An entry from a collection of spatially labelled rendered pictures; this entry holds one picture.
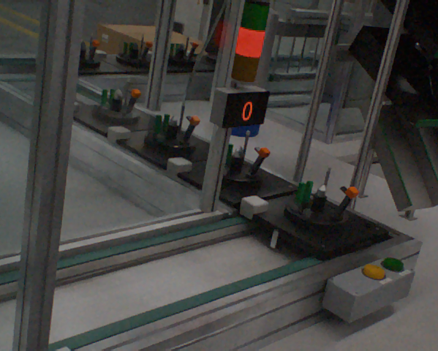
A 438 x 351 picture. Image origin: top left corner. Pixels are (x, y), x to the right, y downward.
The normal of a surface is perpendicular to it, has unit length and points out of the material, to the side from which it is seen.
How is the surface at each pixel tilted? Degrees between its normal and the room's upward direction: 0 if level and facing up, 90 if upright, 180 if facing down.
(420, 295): 0
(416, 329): 0
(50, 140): 90
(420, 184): 45
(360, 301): 90
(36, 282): 90
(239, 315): 90
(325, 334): 0
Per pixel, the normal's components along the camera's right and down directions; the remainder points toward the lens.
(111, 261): 0.69, 0.36
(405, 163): 0.51, -0.39
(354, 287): 0.17, -0.92
